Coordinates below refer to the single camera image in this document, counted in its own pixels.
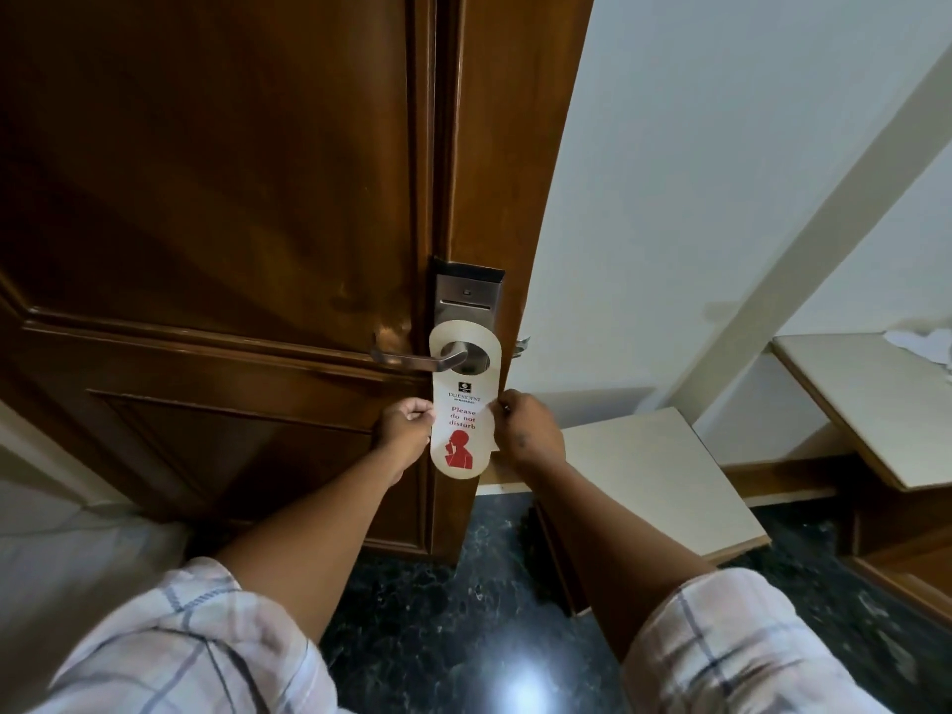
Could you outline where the person's left hand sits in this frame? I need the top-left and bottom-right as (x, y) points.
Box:
(372, 397), (436, 487)

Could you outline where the person's right hand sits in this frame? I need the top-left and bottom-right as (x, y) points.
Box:
(492, 389), (568, 475)

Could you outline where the white door hanger sign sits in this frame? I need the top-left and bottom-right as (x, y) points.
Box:
(428, 319), (504, 481)

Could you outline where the person's right forearm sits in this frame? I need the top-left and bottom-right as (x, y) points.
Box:
(521, 458), (716, 662)

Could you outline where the person's left forearm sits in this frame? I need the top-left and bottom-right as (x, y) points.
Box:
(214, 447), (406, 645)

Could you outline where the silver door lock plate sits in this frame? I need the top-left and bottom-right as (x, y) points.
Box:
(433, 257), (506, 328)

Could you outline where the cream stair step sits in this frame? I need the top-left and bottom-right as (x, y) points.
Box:
(771, 333), (952, 493)
(476, 407), (772, 566)

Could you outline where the brown wooden door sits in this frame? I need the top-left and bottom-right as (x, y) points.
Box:
(0, 0), (440, 555)

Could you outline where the white checked shirt sleeve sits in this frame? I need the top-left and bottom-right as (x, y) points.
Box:
(621, 568), (893, 714)
(30, 557), (351, 714)

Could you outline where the cream slanted stair beam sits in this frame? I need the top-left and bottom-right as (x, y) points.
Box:
(638, 44), (952, 426)

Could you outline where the crumpled white paper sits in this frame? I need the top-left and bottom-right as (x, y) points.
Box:
(882, 329), (952, 376)

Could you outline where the silver door lever handle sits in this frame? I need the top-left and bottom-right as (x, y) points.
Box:
(369, 342), (471, 374)

